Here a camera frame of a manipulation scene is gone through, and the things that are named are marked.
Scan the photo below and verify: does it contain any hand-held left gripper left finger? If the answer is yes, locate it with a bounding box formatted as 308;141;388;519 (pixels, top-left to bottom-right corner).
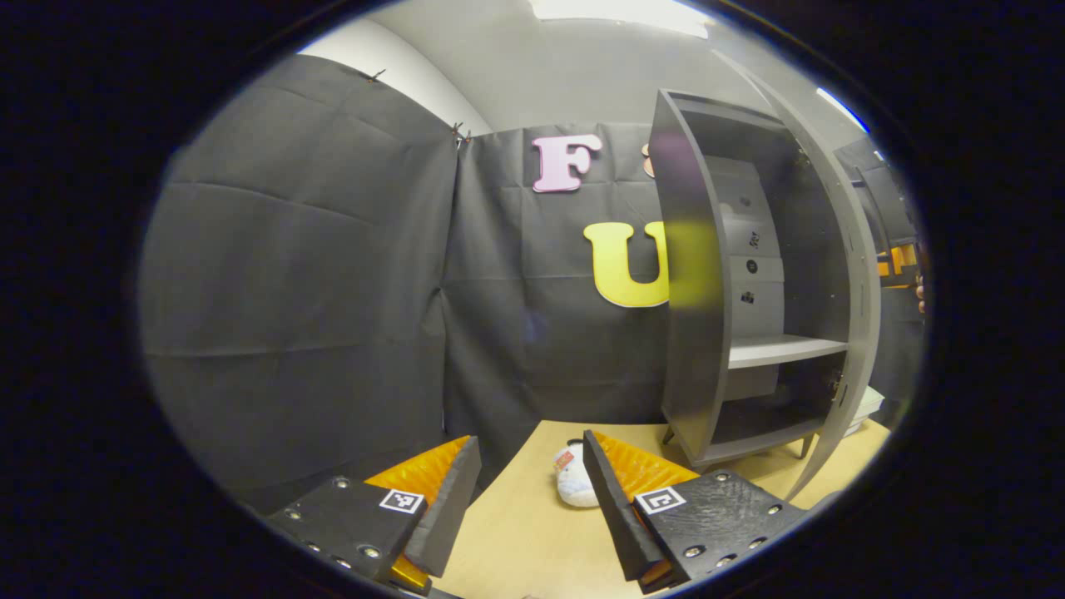
266;434;483;596

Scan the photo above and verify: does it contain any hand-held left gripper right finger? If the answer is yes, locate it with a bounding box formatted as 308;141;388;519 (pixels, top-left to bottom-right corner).
582;429;810;593

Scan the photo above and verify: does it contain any light grey cabinet door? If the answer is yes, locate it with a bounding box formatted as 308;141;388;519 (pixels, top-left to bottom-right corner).
716;50;883;500

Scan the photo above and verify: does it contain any grey cabinet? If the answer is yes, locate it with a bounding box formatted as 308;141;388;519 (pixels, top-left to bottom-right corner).
649;89;854;471

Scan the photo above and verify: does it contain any white plush toy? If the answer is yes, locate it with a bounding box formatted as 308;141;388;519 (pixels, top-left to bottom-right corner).
554;439;602;508

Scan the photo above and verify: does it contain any black backdrop cloth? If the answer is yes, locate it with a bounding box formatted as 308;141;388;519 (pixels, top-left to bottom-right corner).
137;54;924;512

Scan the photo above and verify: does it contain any wide ceiling light panel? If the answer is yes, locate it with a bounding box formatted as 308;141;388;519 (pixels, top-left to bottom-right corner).
528;0;716;38

